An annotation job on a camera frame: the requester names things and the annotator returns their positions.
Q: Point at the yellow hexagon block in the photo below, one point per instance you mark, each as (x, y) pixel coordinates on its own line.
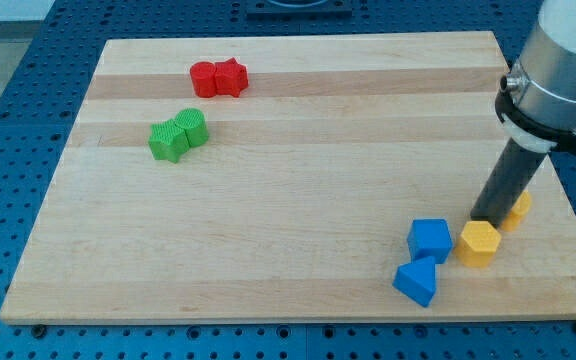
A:
(477, 244)

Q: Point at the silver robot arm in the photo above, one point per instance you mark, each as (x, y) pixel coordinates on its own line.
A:
(536, 103)

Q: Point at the wooden board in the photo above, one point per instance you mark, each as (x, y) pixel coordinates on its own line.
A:
(298, 206)

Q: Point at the green cylinder block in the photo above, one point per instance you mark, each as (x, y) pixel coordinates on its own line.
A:
(192, 122)

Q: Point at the red star block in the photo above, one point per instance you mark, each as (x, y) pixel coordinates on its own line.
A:
(231, 78)

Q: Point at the green star block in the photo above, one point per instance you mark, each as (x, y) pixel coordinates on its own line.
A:
(167, 141)

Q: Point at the red cylinder block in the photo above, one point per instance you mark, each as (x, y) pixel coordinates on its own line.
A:
(203, 79)

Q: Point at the blue cube block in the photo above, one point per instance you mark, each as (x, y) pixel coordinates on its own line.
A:
(430, 237)

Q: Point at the blue triangle block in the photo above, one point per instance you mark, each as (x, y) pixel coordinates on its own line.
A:
(417, 280)

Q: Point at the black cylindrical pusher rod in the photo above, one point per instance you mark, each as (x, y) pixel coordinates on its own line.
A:
(510, 176)

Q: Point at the yellow cylinder block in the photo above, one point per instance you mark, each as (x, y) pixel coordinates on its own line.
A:
(517, 212)

